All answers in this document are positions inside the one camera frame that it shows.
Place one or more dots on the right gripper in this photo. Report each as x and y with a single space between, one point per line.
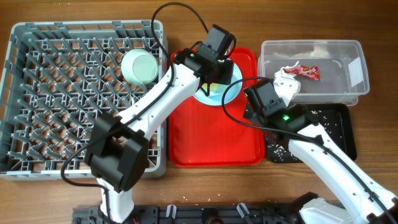
249 113

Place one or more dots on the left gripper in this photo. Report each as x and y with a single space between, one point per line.
227 78

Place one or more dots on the white napkin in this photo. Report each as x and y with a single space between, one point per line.
285 84

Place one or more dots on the rice and nut leftovers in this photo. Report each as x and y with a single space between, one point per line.
332 122

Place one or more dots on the red candy wrapper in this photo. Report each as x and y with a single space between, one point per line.
311 72

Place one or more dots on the mint green bowl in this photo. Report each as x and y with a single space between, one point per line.
138 67

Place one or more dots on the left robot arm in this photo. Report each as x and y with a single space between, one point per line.
118 148

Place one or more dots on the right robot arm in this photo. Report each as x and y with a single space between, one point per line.
363 199

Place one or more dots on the grey dishwasher rack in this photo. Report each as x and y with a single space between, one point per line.
58 77

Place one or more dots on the red plastic tray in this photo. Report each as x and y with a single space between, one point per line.
201 135

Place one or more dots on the black plastic tray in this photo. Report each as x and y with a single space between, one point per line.
351 151

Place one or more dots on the clear plastic bin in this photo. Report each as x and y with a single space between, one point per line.
341 63

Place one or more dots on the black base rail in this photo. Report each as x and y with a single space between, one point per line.
267 213

